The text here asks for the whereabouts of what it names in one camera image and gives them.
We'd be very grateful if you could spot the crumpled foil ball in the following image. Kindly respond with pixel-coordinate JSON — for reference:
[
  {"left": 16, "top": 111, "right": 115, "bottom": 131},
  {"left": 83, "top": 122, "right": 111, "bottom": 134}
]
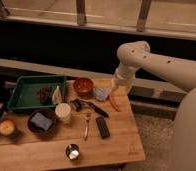
[{"left": 93, "top": 88, "right": 109, "bottom": 102}]

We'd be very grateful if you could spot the red-brown bowl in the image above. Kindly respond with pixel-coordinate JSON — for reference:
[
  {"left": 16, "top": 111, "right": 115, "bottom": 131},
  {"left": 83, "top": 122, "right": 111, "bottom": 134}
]
[{"left": 73, "top": 77, "right": 94, "bottom": 96}]

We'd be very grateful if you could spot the blue sponge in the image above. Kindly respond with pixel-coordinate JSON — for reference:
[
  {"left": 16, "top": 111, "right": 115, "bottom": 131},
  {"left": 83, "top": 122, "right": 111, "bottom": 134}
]
[{"left": 31, "top": 113, "right": 53, "bottom": 131}]

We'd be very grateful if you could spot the metal fork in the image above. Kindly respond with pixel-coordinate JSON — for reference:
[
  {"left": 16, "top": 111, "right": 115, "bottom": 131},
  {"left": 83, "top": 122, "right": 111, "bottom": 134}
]
[{"left": 84, "top": 113, "right": 91, "bottom": 141}]

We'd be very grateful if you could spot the orange carrot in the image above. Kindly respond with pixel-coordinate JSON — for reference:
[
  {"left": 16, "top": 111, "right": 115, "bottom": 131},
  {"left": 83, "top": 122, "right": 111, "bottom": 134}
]
[{"left": 109, "top": 95, "right": 121, "bottom": 112}]

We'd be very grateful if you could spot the red apple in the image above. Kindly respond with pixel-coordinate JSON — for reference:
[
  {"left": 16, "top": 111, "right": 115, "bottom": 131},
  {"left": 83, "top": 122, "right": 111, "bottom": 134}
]
[{"left": 0, "top": 119, "right": 16, "bottom": 136}]

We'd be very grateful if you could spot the black remote control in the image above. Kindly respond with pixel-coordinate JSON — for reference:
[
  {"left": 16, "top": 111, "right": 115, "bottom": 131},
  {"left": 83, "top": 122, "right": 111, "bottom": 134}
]
[{"left": 96, "top": 117, "right": 110, "bottom": 138}]

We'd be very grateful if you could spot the small metal cup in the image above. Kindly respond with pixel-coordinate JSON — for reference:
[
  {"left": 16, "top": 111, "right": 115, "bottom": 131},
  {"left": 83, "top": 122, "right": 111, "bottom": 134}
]
[{"left": 65, "top": 144, "right": 80, "bottom": 160}]

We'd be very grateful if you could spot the white plastic cup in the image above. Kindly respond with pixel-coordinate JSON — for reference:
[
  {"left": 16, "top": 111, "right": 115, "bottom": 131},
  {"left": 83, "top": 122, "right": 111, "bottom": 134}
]
[{"left": 55, "top": 103, "right": 71, "bottom": 124}]

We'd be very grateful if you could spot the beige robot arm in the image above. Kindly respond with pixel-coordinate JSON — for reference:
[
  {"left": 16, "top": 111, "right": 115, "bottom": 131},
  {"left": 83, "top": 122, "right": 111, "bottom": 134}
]
[{"left": 113, "top": 41, "right": 196, "bottom": 171}]

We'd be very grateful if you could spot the black handled peeler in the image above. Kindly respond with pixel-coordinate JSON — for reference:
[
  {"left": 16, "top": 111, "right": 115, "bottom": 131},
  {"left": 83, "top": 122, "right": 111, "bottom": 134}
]
[{"left": 79, "top": 100, "right": 109, "bottom": 118}]

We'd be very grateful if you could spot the dark grape bunch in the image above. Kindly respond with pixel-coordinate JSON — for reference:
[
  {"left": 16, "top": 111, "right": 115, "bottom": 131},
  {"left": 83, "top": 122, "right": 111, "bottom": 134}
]
[{"left": 38, "top": 87, "right": 52, "bottom": 104}]

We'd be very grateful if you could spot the green plastic tray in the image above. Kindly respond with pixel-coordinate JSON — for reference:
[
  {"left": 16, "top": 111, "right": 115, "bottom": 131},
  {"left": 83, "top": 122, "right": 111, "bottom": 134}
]
[{"left": 7, "top": 75, "right": 67, "bottom": 113}]

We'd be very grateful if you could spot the pale yellow wedge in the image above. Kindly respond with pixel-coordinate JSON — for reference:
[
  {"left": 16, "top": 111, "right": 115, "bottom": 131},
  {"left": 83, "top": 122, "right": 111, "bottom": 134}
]
[{"left": 52, "top": 86, "right": 62, "bottom": 105}]

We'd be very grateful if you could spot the dark purple bowl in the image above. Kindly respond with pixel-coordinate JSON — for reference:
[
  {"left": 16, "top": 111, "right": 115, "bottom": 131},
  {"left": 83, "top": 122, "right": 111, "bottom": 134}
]
[{"left": 27, "top": 108, "right": 57, "bottom": 134}]

